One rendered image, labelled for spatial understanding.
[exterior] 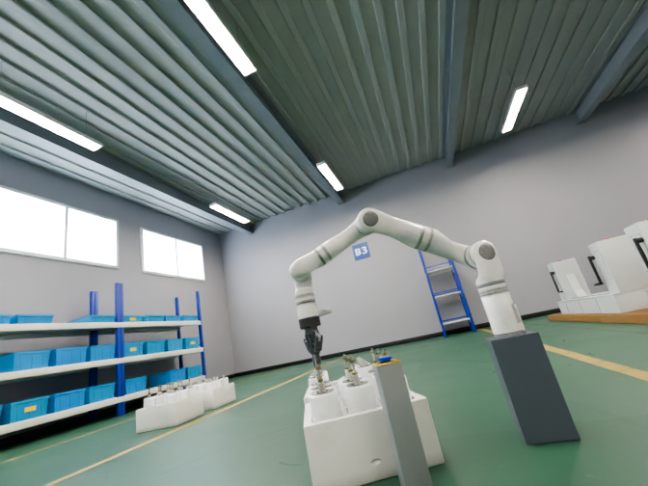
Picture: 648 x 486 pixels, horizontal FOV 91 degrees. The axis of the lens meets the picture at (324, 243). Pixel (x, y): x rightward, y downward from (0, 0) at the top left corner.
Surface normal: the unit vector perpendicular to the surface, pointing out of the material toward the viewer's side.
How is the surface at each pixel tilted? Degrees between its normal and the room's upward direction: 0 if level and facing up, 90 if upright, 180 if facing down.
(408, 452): 90
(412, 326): 90
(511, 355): 90
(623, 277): 90
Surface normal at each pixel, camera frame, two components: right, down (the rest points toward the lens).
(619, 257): -0.33, -0.21
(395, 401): 0.04, -0.30
